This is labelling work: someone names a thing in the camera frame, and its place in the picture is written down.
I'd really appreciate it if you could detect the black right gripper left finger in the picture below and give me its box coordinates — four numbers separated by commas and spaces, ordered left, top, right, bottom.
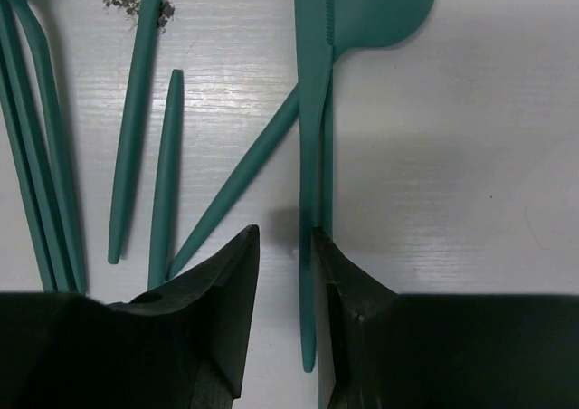
1, 225, 260, 408

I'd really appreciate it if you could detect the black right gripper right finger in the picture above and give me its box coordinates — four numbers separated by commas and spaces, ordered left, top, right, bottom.
312, 229, 578, 408

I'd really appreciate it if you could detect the teal plastic knife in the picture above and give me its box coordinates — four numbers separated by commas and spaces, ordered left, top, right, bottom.
294, 0, 334, 373
108, 0, 163, 264

